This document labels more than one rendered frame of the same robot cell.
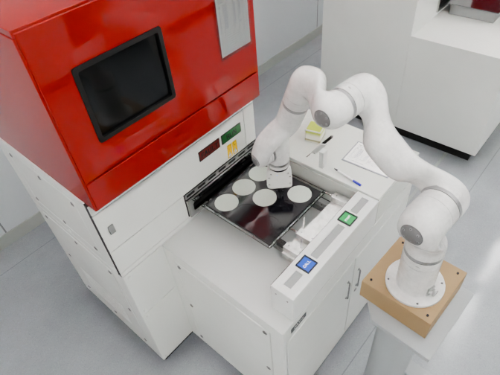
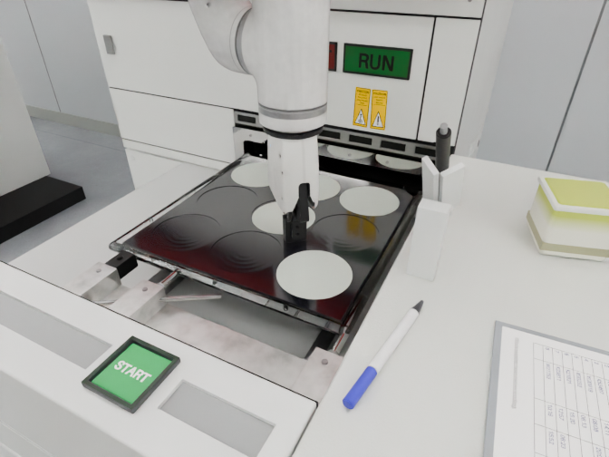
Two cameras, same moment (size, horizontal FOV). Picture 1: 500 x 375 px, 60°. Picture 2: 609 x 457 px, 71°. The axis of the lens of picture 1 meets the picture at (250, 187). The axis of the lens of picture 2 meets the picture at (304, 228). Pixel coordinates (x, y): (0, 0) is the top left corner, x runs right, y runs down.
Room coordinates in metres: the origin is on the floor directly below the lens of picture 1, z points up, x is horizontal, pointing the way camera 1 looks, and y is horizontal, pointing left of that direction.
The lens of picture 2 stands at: (1.11, -0.61, 1.26)
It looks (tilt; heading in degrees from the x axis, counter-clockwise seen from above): 34 degrees down; 72
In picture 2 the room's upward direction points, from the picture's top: straight up
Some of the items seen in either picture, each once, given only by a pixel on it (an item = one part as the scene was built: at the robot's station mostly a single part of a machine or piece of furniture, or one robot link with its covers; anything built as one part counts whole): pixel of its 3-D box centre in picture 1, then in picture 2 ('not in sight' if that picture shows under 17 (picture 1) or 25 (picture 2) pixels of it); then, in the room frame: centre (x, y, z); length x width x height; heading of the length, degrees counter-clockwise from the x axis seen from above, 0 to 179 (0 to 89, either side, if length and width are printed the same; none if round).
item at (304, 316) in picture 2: (298, 217); (215, 283); (1.13, -0.18, 0.90); 0.38 x 0.01 x 0.01; 135
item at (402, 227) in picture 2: (289, 174); (391, 247); (1.38, -0.18, 0.90); 0.37 x 0.01 x 0.01; 45
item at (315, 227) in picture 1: (318, 230); (187, 349); (1.08, -0.25, 0.87); 0.36 x 0.08 x 0.03; 135
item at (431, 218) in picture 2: (319, 152); (435, 213); (1.35, -0.30, 1.03); 0.06 x 0.04 x 0.13; 45
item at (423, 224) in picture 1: (425, 230); not in sight; (0.75, -0.48, 1.22); 0.19 x 0.12 x 0.24; 129
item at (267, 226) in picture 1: (263, 198); (283, 216); (1.26, -0.05, 0.90); 0.34 x 0.34 x 0.01; 45
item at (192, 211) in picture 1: (224, 180); (327, 165); (1.40, 0.11, 0.89); 0.44 x 0.02 x 0.10; 135
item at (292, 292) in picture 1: (327, 251); (58, 372); (0.95, -0.26, 0.89); 0.55 x 0.09 x 0.14; 135
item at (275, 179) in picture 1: (279, 173); (294, 159); (1.26, -0.12, 1.03); 0.10 x 0.07 x 0.11; 88
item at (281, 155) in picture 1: (277, 146); (288, 41); (1.25, -0.12, 1.17); 0.09 x 0.08 x 0.13; 125
